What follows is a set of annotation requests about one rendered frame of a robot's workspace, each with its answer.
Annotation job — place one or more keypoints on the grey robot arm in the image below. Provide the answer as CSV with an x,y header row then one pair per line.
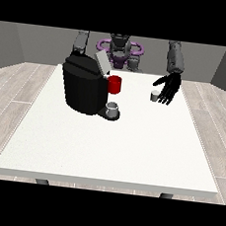
x,y
175,57
80,43

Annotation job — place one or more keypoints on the grey robot trunk purple rings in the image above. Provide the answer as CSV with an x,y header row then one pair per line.
x,y
119,53

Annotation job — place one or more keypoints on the dark table leg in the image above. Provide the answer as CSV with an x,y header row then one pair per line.
x,y
166,196
42,181

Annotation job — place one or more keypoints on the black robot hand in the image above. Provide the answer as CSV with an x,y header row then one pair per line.
x,y
170,86

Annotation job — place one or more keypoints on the small grey cup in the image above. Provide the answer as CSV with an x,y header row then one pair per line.
x,y
112,109

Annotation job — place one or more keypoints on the small grey coffee pod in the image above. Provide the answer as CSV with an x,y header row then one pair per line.
x,y
154,96

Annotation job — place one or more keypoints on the red pod holder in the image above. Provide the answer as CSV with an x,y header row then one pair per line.
x,y
114,84

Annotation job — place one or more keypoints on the black coffee machine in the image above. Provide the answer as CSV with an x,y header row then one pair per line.
x,y
83,85

